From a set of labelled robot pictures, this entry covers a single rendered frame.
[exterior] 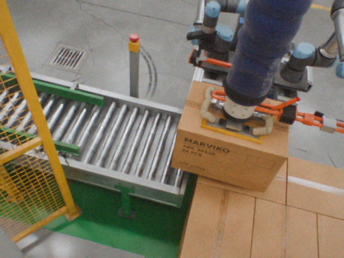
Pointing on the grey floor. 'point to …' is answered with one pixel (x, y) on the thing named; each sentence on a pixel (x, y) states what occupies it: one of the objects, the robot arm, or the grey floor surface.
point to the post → (134, 48)
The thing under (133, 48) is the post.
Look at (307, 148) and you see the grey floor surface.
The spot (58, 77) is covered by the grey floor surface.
